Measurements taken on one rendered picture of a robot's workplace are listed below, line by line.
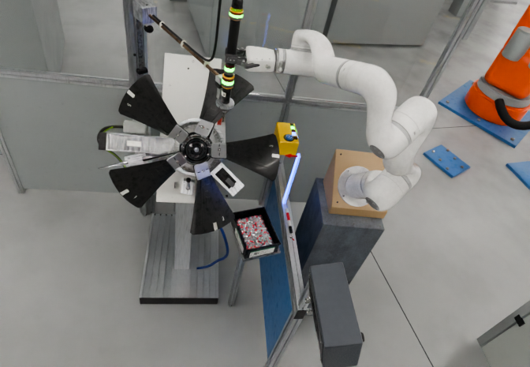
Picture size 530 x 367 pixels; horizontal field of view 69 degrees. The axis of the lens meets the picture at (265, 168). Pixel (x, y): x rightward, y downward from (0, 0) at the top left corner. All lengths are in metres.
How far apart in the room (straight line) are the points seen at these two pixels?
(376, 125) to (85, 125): 1.90
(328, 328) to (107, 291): 1.68
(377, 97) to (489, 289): 2.47
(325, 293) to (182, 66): 1.19
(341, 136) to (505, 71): 2.74
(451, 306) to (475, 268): 0.46
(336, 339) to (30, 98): 2.07
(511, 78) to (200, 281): 3.88
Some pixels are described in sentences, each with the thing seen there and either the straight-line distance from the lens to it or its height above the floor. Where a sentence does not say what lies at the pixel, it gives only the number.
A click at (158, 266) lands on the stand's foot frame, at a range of 2.58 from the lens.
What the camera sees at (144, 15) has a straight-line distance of 1.86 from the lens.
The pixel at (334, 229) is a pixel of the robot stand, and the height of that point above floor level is 0.90.
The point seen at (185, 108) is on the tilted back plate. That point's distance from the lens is 1.87.
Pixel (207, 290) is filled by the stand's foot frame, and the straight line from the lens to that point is 2.50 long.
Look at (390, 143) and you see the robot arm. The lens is 1.12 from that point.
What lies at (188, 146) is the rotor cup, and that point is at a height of 1.23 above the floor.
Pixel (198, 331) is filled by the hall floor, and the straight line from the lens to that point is 2.48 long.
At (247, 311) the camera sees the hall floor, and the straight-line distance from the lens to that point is 2.55.
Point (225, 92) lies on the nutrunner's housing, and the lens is 1.45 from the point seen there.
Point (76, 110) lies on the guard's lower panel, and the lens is 2.55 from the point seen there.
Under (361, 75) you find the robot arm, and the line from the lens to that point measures 1.13.
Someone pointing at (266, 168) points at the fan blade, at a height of 1.17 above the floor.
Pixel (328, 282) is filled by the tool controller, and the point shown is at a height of 1.24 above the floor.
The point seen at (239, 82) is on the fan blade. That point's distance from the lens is 1.65.
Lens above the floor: 2.29
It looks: 44 degrees down
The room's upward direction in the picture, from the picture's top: 14 degrees clockwise
